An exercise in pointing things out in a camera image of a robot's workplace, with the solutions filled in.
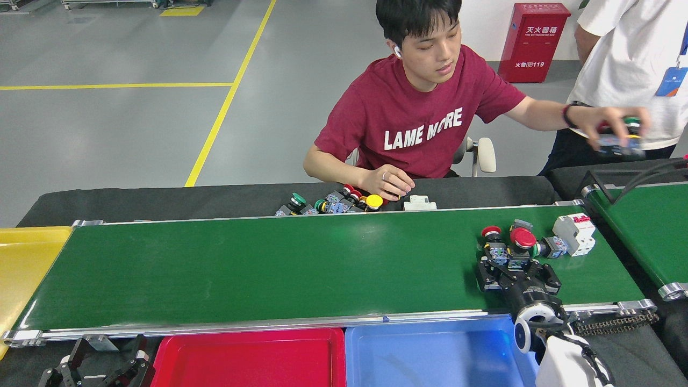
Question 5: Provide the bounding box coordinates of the white circuit breaker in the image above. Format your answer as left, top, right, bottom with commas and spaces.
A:
553, 213, 596, 257

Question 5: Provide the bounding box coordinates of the seated person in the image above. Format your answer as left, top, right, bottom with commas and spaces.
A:
303, 0, 578, 183

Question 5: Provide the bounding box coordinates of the blue lanyard with badge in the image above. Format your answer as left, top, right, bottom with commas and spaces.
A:
655, 21, 688, 98

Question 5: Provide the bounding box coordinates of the long green conveyor belt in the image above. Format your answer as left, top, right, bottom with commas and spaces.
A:
0, 200, 659, 349

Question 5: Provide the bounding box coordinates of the yellow plastic tray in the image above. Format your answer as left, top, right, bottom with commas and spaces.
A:
0, 226, 73, 361

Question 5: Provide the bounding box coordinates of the short green conveyor belt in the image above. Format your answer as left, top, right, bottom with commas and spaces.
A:
580, 182, 688, 302

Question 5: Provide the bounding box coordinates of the metal cart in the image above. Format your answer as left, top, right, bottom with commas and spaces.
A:
60, 0, 160, 10

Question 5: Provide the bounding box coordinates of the black table cloth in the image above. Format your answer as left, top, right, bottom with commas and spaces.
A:
0, 156, 688, 387

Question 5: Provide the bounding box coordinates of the seated person's right hand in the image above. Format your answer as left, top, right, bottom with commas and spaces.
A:
357, 164, 416, 201

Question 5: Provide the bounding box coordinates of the seated person's left hand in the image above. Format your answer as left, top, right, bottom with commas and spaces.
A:
572, 105, 651, 151

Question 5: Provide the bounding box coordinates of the black cable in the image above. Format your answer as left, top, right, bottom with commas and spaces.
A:
613, 166, 688, 204
626, 157, 688, 189

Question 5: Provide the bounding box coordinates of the white switch block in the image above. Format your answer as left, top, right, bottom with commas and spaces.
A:
403, 195, 437, 211

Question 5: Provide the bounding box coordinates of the blue plastic tray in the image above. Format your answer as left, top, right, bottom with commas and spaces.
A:
345, 316, 541, 387

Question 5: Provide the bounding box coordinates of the standing person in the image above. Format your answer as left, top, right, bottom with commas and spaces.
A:
539, 0, 688, 175

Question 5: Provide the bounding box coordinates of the black drive chain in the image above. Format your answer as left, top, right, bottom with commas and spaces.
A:
570, 312, 660, 336

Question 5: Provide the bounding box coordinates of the white office chair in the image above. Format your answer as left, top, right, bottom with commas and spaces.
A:
454, 137, 496, 177

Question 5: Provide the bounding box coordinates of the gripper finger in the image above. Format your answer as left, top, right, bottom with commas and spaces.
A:
476, 243, 518, 293
39, 336, 91, 387
105, 334, 152, 387
524, 257, 563, 296

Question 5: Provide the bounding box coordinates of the red plastic tray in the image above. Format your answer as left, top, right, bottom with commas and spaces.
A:
150, 327, 347, 387

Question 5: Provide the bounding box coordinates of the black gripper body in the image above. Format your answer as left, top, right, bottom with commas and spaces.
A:
505, 277, 566, 319

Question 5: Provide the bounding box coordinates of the red fire extinguisher box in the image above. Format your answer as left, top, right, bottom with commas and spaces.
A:
498, 3, 571, 84

